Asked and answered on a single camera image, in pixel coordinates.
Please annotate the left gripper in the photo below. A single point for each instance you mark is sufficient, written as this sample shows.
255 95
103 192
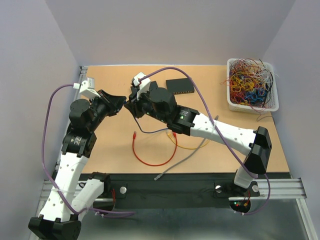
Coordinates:
115 102

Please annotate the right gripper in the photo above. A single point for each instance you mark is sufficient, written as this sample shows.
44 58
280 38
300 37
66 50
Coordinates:
133 105

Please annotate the black network switch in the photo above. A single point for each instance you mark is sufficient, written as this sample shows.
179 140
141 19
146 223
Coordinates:
179 86
153 85

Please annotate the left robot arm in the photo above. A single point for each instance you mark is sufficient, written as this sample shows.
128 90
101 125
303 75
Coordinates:
61 217

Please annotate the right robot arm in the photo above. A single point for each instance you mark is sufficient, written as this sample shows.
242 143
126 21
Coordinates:
255 145

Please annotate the white basket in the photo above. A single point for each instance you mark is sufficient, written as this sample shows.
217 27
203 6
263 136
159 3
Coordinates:
251 86

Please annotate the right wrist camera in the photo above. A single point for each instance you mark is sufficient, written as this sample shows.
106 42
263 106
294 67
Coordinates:
142 86

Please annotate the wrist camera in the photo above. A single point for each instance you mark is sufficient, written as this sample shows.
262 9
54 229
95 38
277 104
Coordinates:
87 88
142 86

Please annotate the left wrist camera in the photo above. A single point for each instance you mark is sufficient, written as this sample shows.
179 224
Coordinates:
87 88

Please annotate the aluminium left rail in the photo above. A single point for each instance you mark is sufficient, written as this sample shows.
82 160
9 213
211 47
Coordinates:
74 95

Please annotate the aluminium rail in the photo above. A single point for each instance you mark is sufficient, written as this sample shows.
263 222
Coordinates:
74 95
280 189

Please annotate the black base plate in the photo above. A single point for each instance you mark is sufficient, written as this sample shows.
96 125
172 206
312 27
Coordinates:
177 190

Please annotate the aluminium front rail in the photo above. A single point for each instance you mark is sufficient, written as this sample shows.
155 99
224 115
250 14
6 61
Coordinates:
280 189

